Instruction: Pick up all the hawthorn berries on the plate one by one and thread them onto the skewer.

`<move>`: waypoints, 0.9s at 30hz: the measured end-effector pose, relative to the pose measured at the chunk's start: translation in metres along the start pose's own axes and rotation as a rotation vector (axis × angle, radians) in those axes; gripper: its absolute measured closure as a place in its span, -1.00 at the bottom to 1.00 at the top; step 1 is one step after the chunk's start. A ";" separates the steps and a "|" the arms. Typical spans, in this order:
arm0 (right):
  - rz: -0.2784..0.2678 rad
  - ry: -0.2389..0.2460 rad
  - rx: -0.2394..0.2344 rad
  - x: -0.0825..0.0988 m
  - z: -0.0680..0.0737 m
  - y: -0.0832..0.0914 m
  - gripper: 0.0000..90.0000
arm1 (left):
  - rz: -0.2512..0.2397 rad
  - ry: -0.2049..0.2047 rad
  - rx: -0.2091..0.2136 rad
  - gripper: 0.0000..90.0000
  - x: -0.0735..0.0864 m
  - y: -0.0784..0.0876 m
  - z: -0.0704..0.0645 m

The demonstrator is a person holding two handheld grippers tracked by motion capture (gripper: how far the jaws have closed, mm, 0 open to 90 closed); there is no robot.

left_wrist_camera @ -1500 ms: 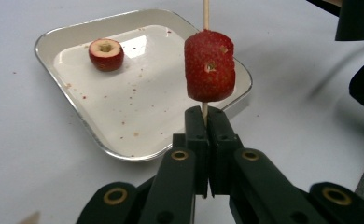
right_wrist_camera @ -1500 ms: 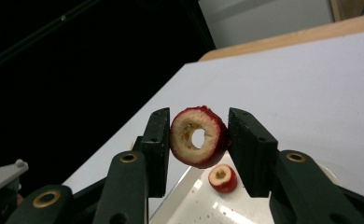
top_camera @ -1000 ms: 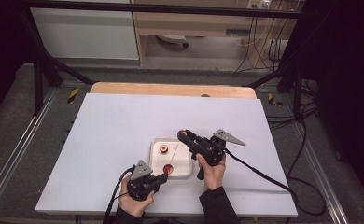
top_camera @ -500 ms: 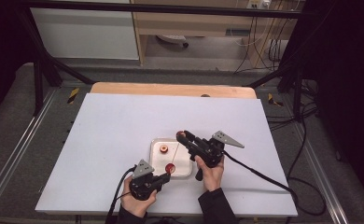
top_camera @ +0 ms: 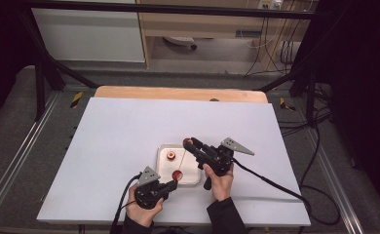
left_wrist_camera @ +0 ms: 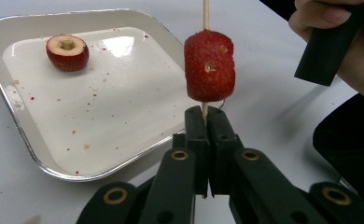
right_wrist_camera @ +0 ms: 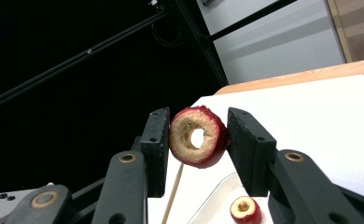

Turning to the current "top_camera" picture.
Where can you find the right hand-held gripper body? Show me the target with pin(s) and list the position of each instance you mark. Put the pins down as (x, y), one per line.
(219, 161)

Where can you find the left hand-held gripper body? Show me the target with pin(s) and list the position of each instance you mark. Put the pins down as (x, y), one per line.
(147, 193)

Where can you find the red round bead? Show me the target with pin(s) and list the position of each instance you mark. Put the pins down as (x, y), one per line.
(170, 155)
(177, 175)
(186, 141)

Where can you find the clear square plastic tray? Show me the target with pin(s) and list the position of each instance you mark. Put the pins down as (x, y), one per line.
(165, 169)

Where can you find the person's left hand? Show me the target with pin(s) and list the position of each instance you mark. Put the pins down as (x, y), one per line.
(141, 214)

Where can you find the person's right hand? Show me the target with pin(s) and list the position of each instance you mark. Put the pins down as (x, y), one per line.
(222, 187)

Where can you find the wooden table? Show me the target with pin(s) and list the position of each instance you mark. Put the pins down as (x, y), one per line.
(178, 94)

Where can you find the yellow black tape strip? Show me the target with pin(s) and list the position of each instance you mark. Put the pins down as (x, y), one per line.
(287, 104)
(76, 99)

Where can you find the white chair base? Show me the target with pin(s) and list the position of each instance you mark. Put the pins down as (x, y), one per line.
(180, 40)

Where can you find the light wooden desk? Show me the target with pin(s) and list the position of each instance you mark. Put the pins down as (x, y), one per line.
(204, 24)

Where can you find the white power strip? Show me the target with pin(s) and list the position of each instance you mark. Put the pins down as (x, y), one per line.
(269, 4)

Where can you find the white cabinet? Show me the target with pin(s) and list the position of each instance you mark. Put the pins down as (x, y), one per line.
(90, 35)

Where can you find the aluminium floor rail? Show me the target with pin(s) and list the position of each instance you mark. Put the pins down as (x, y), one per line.
(22, 149)
(337, 182)

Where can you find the black metal frame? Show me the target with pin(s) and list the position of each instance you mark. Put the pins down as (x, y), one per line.
(165, 8)

